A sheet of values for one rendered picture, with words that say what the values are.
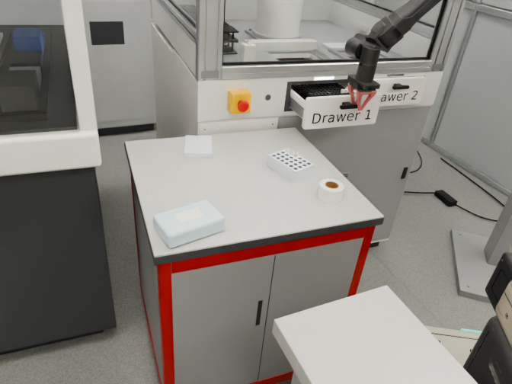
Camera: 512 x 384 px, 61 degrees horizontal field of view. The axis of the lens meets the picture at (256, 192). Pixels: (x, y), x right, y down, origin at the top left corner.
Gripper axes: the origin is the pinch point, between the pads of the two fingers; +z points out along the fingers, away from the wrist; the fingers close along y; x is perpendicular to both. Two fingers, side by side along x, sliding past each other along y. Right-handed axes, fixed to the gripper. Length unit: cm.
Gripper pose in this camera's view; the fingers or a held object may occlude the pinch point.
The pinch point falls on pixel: (357, 106)
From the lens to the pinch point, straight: 152.3
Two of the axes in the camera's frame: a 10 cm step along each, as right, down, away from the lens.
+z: -1.0, 8.3, 5.5
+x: -9.4, 1.1, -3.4
